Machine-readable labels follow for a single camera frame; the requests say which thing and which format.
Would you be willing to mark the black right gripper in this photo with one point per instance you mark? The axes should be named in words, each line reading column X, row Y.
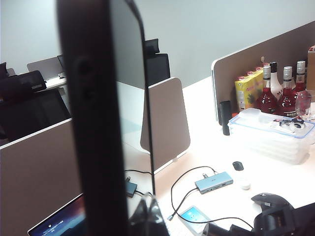
column 273, row 223

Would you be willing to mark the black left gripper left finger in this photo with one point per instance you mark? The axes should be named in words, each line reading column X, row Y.
column 139, row 221

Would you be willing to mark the black cylinder speaker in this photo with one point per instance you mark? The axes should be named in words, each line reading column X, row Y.
column 225, row 118

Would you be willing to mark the small black dongle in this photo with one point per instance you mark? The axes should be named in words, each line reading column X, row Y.
column 131, row 188

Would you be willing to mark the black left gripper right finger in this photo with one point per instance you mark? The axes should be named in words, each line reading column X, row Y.
column 157, row 223

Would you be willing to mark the clear drinking glass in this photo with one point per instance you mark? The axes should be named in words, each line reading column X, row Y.
column 305, row 105

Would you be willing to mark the black phone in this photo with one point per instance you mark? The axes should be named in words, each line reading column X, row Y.
column 98, row 123

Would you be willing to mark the white laptop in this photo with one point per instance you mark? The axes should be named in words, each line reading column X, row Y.
column 61, row 221

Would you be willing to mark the red liquid bottle silver cap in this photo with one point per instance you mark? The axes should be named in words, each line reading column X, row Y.
column 286, row 103
column 265, row 100
column 300, row 86

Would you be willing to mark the clear plastic storage box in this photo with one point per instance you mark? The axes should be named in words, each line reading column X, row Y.
column 258, row 127
column 270, row 155

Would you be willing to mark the small black mouse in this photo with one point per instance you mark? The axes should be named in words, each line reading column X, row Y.
column 238, row 166

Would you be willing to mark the brown cardboard box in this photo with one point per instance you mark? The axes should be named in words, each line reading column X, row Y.
column 311, row 64

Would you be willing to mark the clear tape roll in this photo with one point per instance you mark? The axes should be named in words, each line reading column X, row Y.
column 291, row 124

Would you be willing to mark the yellow juice carton pack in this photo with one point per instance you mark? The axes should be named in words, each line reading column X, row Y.
column 246, row 93

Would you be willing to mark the blue-grey USB hub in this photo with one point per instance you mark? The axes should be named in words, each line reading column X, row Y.
column 214, row 183

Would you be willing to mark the dark grey computer mouse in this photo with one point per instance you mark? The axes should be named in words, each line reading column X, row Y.
column 270, row 200

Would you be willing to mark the white bottle black cap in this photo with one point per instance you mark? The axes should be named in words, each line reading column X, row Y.
column 275, row 83

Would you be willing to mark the small white earbud case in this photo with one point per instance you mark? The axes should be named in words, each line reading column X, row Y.
column 245, row 186

